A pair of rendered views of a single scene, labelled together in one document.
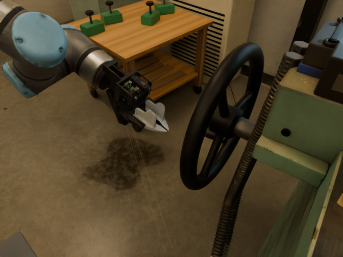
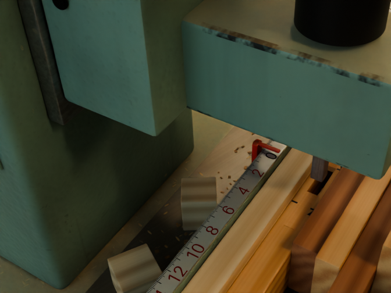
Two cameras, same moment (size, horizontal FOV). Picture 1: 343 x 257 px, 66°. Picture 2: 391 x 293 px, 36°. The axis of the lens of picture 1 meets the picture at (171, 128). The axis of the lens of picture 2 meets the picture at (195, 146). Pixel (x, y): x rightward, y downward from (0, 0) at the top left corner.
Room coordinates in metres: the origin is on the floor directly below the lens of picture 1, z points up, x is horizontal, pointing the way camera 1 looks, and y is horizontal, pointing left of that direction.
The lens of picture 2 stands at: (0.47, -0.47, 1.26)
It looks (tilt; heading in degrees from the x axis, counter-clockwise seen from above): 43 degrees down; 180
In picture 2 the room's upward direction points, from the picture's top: 3 degrees counter-clockwise
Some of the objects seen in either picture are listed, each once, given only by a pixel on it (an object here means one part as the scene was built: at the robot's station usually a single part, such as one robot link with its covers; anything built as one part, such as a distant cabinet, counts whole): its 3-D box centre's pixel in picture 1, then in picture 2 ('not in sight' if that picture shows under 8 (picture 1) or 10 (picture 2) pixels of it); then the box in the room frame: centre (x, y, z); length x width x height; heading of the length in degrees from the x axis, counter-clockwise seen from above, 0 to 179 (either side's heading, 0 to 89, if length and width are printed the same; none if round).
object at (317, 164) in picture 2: not in sight; (322, 150); (0.17, -0.38, 0.97); 0.01 x 0.01 x 0.05; 55
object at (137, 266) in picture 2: not in sight; (137, 279); (0.16, -0.52, 0.82); 0.04 x 0.04 x 0.04; 24
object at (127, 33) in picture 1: (142, 54); not in sight; (1.55, 0.18, 0.32); 0.66 x 0.57 x 0.64; 134
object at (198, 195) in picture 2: not in sight; (199, 203); (0.08, -0.46, 0.82); 0.03 x 0.03 x 0.04; 88
